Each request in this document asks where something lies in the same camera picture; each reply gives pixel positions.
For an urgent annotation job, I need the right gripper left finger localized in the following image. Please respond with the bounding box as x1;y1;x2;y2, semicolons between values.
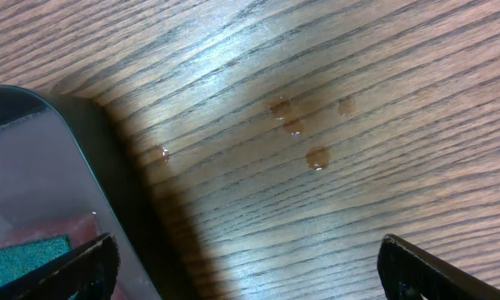
0;232;120;300

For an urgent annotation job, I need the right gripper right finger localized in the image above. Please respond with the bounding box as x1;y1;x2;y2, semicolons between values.
377;234;500;300

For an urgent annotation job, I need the green sponge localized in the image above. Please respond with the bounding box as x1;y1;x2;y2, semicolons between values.
0;212;128;300

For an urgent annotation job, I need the black rectangular tray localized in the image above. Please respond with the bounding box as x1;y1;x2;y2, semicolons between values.
0;85;197;299

